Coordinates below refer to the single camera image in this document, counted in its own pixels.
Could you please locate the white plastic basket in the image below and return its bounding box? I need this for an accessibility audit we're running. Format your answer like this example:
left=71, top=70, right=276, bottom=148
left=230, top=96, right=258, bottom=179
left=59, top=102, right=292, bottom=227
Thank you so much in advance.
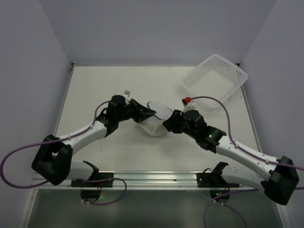
left=180, top=55, right=248, bottom=103

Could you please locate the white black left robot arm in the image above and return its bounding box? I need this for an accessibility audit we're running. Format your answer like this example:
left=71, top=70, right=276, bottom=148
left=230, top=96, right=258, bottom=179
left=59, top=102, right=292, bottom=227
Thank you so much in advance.
left=31, top=95, right=156, bottom=185

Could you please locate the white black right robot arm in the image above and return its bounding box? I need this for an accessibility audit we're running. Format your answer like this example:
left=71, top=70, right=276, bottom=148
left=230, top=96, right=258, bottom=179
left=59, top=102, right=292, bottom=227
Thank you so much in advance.
left=163, top=110, right=299, bottom=205

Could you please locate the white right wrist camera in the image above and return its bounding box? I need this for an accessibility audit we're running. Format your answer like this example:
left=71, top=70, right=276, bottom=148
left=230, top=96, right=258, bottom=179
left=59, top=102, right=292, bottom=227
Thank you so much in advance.
left=181, top=97, right=196, bottom=113

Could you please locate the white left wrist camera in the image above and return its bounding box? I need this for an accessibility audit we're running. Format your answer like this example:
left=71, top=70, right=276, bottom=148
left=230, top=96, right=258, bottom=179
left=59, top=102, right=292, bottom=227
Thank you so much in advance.
left=123, top=90, right=131, bottom=104

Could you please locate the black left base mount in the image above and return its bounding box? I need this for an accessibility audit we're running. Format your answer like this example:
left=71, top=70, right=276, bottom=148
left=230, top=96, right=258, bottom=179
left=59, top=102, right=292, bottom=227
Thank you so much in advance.
left=71, top=161, right=114, bottom=199

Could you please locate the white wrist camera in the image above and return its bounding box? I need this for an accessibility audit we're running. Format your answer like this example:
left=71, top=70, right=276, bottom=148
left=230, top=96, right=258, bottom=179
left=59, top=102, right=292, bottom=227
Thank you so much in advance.
left=123, top=90, right=131, bottom=104
left=181, top=97, right=196, bottom=113

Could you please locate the white mesh laundry bag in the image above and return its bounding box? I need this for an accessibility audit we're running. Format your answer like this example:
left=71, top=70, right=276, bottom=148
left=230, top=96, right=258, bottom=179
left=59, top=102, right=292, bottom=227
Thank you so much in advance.
left=140, top=101, right=173, bottom=136

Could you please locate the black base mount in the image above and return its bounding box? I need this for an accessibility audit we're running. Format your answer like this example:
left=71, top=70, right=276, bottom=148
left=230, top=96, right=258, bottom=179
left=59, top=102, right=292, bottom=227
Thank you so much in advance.
left=71, top=161, right=114, bottom=199
left=196, top=162, right=240, bottom=198

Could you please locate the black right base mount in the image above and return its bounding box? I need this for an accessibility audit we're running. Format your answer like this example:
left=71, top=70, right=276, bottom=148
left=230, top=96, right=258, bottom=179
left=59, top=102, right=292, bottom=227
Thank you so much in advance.
left=196, top=162, right=240, bottom=198

